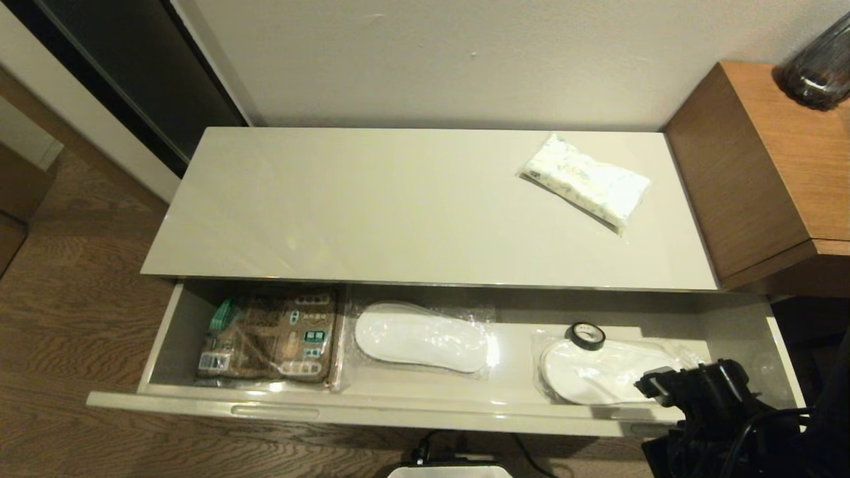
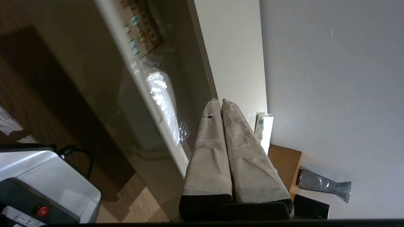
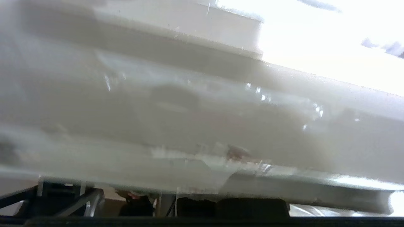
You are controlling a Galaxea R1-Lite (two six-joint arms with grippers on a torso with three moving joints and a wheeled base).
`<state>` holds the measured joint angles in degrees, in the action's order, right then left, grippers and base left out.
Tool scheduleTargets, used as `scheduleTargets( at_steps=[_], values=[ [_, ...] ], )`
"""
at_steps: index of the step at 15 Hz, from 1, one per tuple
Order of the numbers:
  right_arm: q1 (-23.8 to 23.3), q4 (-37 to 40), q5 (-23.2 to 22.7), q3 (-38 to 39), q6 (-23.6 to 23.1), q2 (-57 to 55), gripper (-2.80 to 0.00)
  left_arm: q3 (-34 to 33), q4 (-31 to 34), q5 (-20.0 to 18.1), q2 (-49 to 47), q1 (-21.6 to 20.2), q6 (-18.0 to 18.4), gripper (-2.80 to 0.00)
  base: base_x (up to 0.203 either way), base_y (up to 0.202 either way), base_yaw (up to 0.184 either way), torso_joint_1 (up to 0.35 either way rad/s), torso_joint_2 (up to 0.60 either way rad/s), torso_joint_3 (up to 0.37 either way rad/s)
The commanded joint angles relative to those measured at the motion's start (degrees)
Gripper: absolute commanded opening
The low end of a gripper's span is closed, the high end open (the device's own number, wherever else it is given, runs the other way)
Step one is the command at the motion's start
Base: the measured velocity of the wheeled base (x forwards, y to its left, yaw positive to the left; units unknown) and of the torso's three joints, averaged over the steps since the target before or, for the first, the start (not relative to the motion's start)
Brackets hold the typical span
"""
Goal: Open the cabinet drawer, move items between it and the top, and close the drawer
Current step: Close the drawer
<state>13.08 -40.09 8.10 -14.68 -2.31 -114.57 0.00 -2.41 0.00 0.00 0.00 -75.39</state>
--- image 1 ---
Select black tape roll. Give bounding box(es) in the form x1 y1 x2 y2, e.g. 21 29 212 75
564 321 607 353

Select white blue tissue pack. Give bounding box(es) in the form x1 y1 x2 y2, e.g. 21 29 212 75
516 133 652 237

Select white cabinet drawer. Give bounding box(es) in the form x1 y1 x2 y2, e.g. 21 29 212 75
86 279 808 440

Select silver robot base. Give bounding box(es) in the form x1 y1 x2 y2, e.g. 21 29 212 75
386 465 513 478

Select white slipper in plastic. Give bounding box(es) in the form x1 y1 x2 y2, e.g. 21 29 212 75
345 300 499 382
531 331 706 407

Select brown wooden side table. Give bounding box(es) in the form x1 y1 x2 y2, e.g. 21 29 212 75
664 60 850 298

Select clear glass vase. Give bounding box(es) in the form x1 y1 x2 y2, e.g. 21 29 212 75
773 9 850 111

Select white glossy low cabinet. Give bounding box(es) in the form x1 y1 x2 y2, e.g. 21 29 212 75
141 126 724 294

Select brown grain bag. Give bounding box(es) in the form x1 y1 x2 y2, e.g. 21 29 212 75
195 287 341 390

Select dark sliding door panel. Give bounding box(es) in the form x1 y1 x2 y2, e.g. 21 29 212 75
0 0 250 179

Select brown wooden furniture piece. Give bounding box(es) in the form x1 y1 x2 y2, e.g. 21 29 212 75
0 96 64 277

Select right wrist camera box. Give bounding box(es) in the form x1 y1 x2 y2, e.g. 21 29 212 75
634 365 685 408

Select black base power cable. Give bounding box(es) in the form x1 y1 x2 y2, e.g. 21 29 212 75
410 430 560 478

